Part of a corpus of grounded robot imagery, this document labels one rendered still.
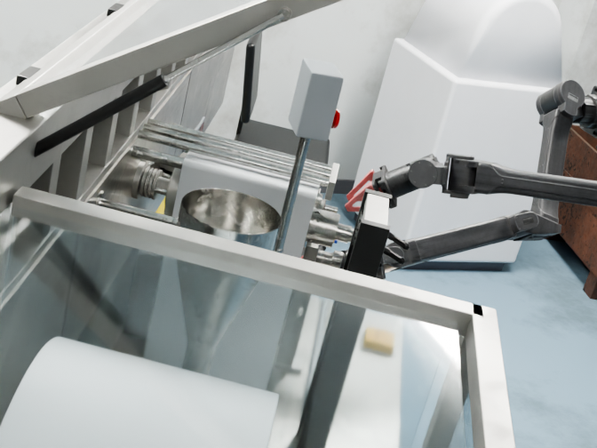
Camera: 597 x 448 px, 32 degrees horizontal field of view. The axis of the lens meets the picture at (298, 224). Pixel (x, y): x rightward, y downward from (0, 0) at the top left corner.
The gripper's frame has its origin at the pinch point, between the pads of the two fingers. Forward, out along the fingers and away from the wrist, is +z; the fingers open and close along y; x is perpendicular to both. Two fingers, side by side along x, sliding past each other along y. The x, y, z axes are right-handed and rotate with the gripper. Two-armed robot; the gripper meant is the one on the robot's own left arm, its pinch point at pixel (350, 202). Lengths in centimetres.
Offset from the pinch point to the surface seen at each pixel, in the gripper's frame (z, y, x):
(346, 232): -2.1, -26.5, 3.0
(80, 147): 18, -68, 43
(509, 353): 7, 206, -154
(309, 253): 11.3, -5.7, -5.2
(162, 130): 19.3, -29.1, 34.5
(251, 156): 6.6, -29.3, 23.8
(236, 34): -15, -92, 51
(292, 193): -4, -57, 22
